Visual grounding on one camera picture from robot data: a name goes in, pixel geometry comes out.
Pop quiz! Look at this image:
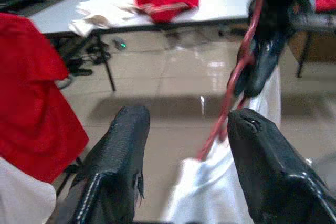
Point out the dark red plastic hanger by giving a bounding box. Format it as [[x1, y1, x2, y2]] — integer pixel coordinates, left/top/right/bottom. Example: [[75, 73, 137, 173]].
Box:
[[196, 0, 268, 162]]

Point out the white garment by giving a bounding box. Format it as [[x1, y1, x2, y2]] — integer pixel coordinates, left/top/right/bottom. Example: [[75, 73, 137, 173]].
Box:
[[68, 0, 149, 37]]

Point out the black cable bundle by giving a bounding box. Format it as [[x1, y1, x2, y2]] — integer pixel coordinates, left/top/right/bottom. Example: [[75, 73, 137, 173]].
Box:
[[64, 44, 112, 77]]

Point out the white shirt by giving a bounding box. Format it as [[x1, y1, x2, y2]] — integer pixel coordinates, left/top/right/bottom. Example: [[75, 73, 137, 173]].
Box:
[[0, 157, 57, 224], [167, 69, 283, 224]]

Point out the white table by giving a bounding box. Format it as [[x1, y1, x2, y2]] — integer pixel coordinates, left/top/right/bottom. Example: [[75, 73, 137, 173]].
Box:
[[27, 0, 257, 92]]

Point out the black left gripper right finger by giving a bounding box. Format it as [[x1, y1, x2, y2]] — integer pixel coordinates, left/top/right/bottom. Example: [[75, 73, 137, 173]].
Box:
[[227, 108, 336, 224]]

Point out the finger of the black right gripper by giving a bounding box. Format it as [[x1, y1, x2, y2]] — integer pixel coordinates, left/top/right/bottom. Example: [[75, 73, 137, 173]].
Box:
[[234, 62, 253, 97], [244, 34, 286, 98]]

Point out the red shirt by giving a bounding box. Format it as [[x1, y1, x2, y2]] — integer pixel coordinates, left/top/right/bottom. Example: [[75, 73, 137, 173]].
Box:
[[0, 13, 90, 184]]

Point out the metal clothes rack black frame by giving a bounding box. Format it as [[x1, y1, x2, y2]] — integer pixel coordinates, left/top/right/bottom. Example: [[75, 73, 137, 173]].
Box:
[[54, 155, 86, 198]]

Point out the brown wooden desk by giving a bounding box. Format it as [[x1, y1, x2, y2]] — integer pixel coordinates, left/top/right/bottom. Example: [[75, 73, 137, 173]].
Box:
[[287, 11, 336, 79]]

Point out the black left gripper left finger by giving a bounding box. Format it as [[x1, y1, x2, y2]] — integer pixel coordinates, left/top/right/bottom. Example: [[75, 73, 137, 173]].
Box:
[[70, 106, 151, 224]]

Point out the small device green light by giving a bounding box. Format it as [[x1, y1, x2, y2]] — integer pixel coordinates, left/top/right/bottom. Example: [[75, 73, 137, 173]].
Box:
[[112, 38, 127, 51]]

